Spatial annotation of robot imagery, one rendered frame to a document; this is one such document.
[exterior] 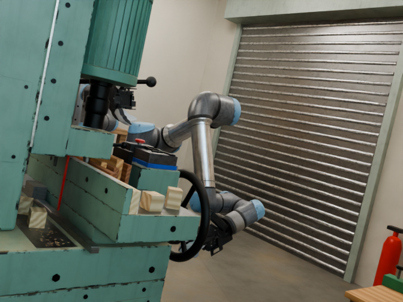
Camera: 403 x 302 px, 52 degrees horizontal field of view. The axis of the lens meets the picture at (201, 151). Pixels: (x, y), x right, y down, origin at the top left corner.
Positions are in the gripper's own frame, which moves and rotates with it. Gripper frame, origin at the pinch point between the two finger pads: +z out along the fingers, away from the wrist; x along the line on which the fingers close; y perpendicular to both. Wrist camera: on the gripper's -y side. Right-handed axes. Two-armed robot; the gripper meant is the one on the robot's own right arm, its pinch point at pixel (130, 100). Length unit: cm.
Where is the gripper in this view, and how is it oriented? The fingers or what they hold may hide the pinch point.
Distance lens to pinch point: 129.0
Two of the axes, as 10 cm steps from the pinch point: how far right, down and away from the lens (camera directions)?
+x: -0.7, 9.8, 1.7
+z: 6.2, 1.7, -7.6
